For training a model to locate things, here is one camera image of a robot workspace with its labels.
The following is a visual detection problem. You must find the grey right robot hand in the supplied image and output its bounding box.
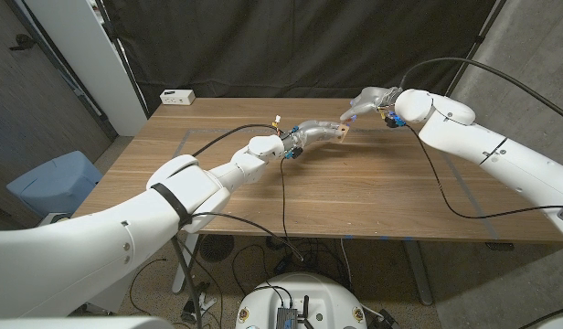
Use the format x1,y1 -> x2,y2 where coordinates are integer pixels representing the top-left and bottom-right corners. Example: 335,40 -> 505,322
339,86 -> 404,122

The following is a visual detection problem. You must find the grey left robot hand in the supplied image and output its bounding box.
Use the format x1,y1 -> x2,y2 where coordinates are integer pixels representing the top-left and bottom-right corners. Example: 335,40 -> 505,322
283,120 -> 347,155

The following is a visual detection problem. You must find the black backdrop curtain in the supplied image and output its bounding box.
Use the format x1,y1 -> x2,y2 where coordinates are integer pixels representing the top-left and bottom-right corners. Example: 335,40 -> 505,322
101,0 -> 509,113

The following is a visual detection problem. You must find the grey tape outline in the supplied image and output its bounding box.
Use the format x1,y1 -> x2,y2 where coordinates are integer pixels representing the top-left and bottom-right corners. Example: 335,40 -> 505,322
174,128 -> 500,241

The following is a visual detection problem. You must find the black backdrop stand pole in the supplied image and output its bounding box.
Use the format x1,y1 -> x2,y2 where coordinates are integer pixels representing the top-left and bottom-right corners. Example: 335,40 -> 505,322
444,0 -> 509,99
93,0 -> 151,120

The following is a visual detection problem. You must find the white power strip box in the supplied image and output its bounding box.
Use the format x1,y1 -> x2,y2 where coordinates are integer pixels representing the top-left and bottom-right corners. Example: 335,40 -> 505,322
159,89 -> 197,107

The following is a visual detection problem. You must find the black round fan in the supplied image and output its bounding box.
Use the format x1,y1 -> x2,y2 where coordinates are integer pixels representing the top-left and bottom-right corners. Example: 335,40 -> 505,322
198,234 -> 236,263

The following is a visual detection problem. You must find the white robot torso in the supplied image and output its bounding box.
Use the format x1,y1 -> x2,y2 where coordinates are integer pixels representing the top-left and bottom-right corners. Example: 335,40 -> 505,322
235,272 -> 368,329

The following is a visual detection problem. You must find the white table leg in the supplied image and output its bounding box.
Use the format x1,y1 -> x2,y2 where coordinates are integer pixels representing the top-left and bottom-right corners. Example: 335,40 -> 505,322
171,232 -> 201,294
402,239 -> 434,306

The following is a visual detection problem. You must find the black antenna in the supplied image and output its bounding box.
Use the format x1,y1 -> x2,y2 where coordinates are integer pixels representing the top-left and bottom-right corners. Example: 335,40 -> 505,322
299,295 -> 313,329

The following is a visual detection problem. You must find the grey electronics box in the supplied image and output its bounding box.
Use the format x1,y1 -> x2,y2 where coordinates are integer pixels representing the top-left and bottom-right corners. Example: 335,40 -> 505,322
275,306 -> 300,329

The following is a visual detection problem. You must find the white panel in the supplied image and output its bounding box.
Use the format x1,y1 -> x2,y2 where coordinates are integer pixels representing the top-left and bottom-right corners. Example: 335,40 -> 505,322
23,0 -> 148,137

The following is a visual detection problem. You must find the light blue bin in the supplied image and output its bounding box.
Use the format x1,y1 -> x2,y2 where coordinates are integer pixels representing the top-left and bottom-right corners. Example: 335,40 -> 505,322
5,150 -> 104,218

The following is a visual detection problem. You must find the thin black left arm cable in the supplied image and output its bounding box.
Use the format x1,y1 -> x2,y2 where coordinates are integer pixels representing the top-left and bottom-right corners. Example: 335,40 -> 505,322
183,157 -> 305,262

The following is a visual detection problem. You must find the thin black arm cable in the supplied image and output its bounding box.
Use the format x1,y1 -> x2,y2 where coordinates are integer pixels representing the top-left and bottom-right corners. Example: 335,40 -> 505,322
183,157 -> 305,262
407,125 -> 563,220

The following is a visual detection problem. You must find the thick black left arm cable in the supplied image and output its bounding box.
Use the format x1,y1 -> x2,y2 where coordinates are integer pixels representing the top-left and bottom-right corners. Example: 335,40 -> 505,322
191,122 -> 279,159

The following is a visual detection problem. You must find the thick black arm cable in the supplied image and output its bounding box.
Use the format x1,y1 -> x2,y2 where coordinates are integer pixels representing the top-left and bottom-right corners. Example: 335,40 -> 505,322
191,122 -> 279,159
398,57 -> 563,125

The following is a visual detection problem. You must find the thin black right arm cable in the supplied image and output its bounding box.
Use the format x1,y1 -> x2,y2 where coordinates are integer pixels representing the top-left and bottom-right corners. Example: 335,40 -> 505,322
407,125 -> 563,220

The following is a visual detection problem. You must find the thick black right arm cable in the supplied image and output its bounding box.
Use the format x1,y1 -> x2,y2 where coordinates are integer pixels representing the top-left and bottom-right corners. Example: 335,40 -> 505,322
398,57 -> 563,125

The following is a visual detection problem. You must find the tangle of black floor cables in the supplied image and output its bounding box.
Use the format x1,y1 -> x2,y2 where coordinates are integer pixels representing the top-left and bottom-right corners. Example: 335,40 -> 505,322
230,235 -> 351,293

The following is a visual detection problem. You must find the white floor cable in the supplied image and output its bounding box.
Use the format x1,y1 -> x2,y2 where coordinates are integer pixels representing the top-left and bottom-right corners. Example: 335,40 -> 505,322
339,237 -> 355,288

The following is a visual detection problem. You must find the black door handle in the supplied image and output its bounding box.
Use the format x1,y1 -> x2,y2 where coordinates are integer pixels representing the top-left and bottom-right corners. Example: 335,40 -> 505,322
7,33 -> 37,51

